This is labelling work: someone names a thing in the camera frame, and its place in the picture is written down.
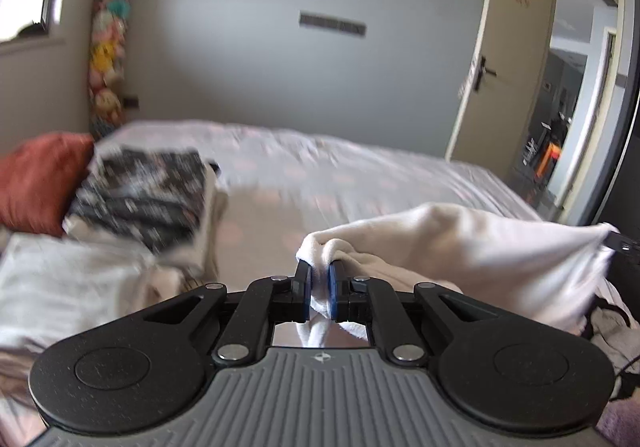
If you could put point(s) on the black garment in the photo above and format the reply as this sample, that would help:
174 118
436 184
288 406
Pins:
626 383

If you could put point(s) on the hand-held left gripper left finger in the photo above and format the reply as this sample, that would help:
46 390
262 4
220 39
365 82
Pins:
302 292

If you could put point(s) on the dark wall vent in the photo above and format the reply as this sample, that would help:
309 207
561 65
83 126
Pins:
332 23

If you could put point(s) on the dark wardrobe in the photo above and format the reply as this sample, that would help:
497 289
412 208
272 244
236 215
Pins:
622 167

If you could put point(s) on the dark printed folded garment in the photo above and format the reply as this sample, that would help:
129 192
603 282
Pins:
145 197

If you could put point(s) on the red fluffy folded garment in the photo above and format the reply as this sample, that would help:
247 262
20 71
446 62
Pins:
40 182

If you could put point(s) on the beige door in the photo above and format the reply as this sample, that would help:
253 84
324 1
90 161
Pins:
505 52

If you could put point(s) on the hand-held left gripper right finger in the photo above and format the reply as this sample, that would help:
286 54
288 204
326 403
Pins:
332 294

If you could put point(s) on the white fleece garment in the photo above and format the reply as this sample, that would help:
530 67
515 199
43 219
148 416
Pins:
450 252

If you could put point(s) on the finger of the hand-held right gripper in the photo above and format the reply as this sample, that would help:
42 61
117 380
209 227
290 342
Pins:
624 243

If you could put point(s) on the column of plush toys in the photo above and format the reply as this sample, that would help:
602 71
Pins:
107 57

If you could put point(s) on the pink cloth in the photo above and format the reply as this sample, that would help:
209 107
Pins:
622 427

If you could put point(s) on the white folded cloth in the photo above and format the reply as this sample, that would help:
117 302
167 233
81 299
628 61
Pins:
65 277

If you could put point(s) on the pink polka dot bed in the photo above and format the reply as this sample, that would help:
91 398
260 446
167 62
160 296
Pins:
350 167

